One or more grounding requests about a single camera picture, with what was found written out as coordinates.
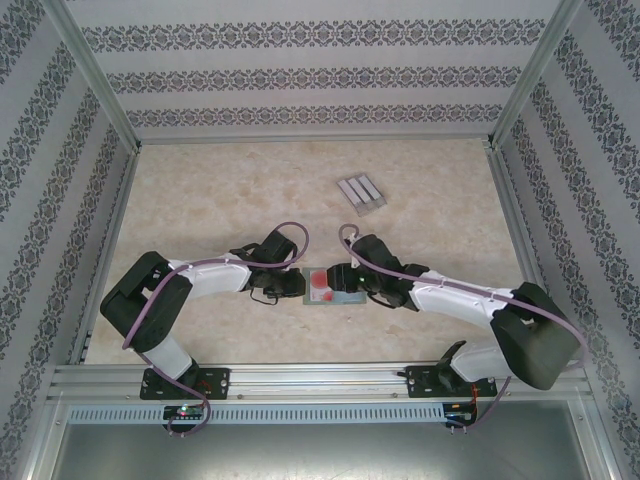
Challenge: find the aluminium frame post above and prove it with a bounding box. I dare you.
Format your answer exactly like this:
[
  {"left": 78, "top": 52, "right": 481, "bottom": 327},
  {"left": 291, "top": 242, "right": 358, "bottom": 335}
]
[
  {"left": 487, "top": 0, "right": 584, "bottom": 150},
  {"left": 42, "top": 0, "right": 144, "bottom": 151}
]

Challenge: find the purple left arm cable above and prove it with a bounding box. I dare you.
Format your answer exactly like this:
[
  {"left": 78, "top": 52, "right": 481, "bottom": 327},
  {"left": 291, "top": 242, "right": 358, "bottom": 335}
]
[{"left": 122, "top": 222, "right": 310, "bottom": 440}]

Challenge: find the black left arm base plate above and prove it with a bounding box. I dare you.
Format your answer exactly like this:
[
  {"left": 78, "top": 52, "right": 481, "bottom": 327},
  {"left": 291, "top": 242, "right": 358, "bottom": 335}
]
[{"left": 139, "top": 367, "right": 231, "bottom": 401}]

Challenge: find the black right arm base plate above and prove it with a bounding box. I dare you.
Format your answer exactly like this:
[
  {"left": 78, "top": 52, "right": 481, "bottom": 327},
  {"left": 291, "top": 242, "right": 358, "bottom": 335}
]
[{"left": 407, "top": 364, "right": 499, "bottom": 400}]

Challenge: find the left controller board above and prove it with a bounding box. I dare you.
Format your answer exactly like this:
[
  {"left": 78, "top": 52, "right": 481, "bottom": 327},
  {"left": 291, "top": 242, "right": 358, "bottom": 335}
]
[{"left": 163, "top": 404, "right": 206, "bottom": 420}]

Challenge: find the aluminium mounting rail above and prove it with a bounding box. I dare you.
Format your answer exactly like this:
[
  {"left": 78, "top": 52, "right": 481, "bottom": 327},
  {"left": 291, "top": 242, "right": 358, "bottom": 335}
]
[{"left": 47, "top": 362, "right": 594, "bottom": 401}]

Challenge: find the clear acrylic card stand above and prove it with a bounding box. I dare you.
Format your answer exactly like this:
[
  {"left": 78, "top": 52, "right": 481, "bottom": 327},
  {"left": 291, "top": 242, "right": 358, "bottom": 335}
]
[{"left": 337, "top": 174, "right": 389, "bottom": 217}]

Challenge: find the grey-green card holder wallet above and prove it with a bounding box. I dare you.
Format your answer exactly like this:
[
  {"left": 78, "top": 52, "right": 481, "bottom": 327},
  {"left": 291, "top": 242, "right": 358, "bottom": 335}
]
[{"left": 302, "top": 267, "right": 369, "bottom": 307}]

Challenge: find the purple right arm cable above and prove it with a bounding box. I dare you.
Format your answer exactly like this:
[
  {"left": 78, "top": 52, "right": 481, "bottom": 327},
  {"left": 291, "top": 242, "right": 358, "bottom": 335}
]
[{"left": 338, "top": 224, "right": 591, "bottom": 432}]

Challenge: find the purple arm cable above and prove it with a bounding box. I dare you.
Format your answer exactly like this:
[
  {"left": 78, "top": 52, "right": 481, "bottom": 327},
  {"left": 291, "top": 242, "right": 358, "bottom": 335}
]
[
  {"left": 122, "top": 222, "right": 310, "bottom": 440},
  {"left": 338, "top": 224, "right": 591, "bottom": 432}
]

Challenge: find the aluminium side rail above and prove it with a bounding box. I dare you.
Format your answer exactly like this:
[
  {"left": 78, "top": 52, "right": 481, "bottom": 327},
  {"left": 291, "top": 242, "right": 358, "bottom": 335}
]
[
  {"left": 487, "top": 142, "right": 569, "bottom": 361},
  {"left": 64, "top": 142, "right": 144, "bottom": 369}
]

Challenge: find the red credit card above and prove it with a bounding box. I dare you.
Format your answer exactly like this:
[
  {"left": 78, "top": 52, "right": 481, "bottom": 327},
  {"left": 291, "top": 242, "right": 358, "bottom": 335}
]
[{"left": 307, "top": 269, "right": 335, "bottom": 302}]

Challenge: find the grey metal sheet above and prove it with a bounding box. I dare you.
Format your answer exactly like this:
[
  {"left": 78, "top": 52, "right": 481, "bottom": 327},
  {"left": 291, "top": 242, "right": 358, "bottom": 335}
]
[{"left": 47, "top": 423, "right": 599, "bottom": 480}]

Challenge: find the slotted grey cable duct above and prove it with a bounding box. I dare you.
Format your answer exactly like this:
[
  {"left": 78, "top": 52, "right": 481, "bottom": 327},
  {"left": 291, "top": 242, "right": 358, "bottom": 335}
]
[{"left": 67, "top": 403, "right": 446, "bottom": 425}]

